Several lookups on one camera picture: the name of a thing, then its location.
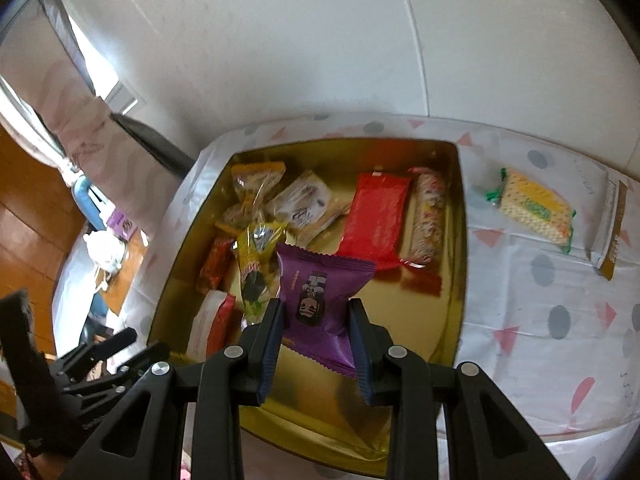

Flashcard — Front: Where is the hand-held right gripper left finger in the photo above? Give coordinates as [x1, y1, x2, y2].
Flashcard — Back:
[64, 297, 286, 480]

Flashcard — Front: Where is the white pink curtain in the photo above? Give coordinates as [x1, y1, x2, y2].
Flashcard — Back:
[0, 0, 121, 181]

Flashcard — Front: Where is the red-ended cracker roll packet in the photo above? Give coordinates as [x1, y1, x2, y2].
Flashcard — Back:
[400, 167, 447, 297]

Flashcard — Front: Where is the small purple box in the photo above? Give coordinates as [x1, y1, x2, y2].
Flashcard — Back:
[107, 207, 138, 238]

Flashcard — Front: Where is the orange clear wrapped snack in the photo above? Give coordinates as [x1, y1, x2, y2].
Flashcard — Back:
[231, 161, 287, 221]

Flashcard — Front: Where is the white window frame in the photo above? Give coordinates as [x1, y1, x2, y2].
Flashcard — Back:
[100, 80, 138, 116]

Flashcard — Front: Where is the white olive long packet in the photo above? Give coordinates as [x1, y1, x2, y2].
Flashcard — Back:
[590, 179, 629, 282]

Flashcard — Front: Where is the white red snack packet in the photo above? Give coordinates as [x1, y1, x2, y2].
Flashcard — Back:
[186, 290, 237, 361]

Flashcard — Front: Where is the purple snack packet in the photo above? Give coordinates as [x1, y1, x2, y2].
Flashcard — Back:
[276, 242, 377, 380]

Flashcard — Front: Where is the small orange-red snack packet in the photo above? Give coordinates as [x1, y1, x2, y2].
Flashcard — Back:
[196, 237, 236, 295]

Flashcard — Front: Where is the patterned white tablecloth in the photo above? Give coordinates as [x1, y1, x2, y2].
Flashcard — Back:
[50, 110, 640, 480]

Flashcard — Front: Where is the white plastic bag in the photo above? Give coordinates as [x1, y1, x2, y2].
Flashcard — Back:
[82, 230, 126, 291]

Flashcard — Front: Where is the white yellow pastry packet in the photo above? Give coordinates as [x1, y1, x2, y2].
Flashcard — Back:
[265, 170, 351, 241]

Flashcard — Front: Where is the yellow seaweed snack packet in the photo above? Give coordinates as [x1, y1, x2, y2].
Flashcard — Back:
[235, 221, 288, 326]

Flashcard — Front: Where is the gold tin box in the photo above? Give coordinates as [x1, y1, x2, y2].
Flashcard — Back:
[145, 136, 468, 463]

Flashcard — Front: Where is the green yellow cracker packet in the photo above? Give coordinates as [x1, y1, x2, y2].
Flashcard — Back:
[485, 167, 577, 255]

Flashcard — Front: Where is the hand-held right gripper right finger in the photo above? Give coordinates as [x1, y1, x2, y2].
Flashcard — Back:
[347, 297, 571, 480]

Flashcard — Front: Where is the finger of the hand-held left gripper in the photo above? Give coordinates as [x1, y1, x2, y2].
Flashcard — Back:
[50, 329, 139, 384]
[75, 342, 171, 401]

